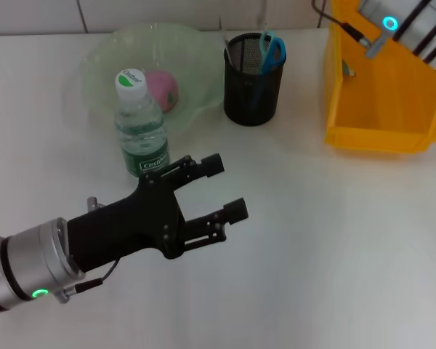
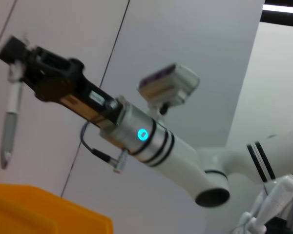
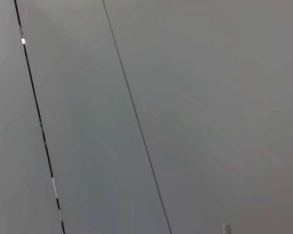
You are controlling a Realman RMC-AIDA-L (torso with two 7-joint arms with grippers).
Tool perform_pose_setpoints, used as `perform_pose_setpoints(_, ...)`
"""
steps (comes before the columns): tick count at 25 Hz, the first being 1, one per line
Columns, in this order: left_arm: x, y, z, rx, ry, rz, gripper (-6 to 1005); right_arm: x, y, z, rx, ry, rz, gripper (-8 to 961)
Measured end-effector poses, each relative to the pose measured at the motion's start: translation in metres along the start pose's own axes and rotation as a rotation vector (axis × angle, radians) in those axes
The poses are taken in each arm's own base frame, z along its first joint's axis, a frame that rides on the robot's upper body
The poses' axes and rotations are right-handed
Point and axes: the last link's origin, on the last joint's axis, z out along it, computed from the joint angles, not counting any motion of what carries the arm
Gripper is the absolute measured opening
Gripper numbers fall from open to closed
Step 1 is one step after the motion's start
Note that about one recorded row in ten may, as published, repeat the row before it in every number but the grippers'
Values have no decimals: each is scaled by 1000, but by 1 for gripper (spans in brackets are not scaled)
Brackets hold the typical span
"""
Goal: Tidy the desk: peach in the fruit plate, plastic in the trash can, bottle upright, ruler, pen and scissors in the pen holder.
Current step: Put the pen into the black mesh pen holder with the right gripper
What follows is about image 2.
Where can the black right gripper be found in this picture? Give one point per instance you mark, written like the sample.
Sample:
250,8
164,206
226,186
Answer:
92,102

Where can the yellow plastic bin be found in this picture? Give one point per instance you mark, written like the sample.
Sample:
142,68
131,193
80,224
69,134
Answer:
39,212

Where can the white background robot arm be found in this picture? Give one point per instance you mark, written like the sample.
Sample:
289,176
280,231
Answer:
278,192

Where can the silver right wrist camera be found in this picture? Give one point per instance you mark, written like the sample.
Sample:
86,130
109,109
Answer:
171,83

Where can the silver grey pen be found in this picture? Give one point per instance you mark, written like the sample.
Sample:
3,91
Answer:
11,126

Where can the silver connector stub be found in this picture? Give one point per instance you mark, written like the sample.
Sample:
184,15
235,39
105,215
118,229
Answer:
113,104

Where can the ceiling light strip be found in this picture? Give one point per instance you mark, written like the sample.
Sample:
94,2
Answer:
283,8

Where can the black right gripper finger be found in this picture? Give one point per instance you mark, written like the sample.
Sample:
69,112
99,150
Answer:
12,50

